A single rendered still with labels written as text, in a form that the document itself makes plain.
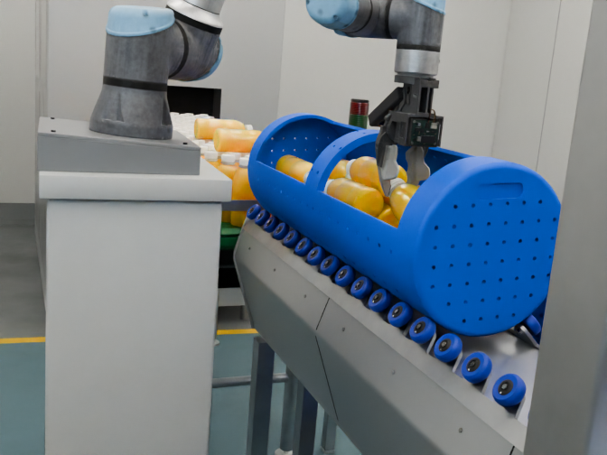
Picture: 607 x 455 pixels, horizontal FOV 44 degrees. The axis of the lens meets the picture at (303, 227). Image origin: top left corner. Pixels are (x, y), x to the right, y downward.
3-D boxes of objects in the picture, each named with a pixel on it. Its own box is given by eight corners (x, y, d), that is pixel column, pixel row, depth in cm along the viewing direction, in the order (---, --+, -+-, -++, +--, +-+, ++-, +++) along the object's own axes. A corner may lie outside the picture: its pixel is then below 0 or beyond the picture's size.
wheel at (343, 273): (353, 267, 143) (360, 273, 144) (344, 260, 147) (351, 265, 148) (338, 285, 143) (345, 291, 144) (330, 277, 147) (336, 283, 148)
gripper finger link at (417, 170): (421, 201, 131) (419, 150, 129) (405, 196, 137) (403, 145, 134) (436, 199, 132) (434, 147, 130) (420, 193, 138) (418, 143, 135)
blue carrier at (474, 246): (408, 348, 116) (420, 164, 109) (246, 223, 195) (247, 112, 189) (559, 328, 126) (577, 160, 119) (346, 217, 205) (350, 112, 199)
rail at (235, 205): (210, 210, 203) (211, 199, 202) (210, 209, 204) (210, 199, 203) (345, 211, 218) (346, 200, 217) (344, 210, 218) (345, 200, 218)
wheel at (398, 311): (411, 305, 123) (418, 311, 123) (398, 295, 127) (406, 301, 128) (393, 326, 123) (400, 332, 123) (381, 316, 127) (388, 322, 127)
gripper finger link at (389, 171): (384, 198, 128) (398, 145, 127) (369, 191, 134) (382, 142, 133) (400, 201, 130) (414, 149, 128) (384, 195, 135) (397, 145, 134)
